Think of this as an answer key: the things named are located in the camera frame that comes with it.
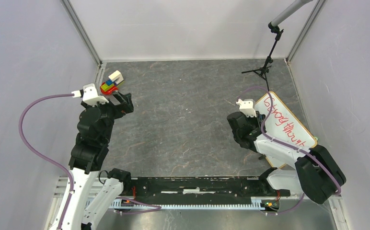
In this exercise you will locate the black tripod stand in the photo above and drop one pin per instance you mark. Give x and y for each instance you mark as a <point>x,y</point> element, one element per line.
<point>263,70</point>

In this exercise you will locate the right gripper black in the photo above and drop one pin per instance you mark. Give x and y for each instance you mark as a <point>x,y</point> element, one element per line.
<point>258,119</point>

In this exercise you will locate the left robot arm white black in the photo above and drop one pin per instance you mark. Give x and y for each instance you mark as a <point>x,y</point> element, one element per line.
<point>91,147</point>

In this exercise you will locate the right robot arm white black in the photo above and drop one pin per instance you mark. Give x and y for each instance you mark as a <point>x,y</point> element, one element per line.
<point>318,173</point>

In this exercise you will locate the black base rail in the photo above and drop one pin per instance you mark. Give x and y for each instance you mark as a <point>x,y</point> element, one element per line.
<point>206,190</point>

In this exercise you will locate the colourful toy block stack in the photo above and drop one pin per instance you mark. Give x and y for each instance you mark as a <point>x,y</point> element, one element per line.
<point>112,83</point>

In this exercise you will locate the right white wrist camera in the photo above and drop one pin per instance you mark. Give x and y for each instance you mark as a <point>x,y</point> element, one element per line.
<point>247,107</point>

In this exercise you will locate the grey pole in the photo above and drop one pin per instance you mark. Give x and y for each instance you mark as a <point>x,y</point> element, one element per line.
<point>291,9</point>

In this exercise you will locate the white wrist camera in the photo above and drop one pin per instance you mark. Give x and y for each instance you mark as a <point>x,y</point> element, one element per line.
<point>247,107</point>
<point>90,95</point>

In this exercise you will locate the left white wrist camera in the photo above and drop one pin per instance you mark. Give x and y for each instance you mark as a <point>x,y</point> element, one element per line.
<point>90,95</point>

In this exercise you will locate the white whiteboard yellow frame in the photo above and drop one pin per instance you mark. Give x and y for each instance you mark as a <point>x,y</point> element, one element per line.
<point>283,124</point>

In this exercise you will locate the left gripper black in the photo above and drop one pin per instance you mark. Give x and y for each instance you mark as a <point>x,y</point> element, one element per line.
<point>126,105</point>

